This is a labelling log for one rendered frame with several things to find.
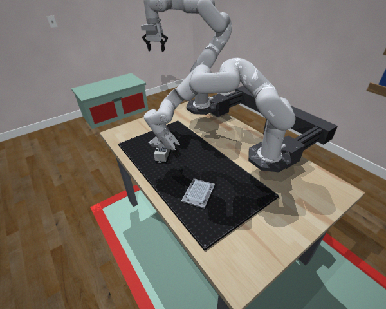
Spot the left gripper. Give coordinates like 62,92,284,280
160,130,181,158

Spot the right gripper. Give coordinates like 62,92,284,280
142,22,168,52

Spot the white control panel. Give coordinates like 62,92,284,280
154,146,170,163

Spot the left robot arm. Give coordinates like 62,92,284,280
144,58,295,163

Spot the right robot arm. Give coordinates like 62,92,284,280
141,0,232,109

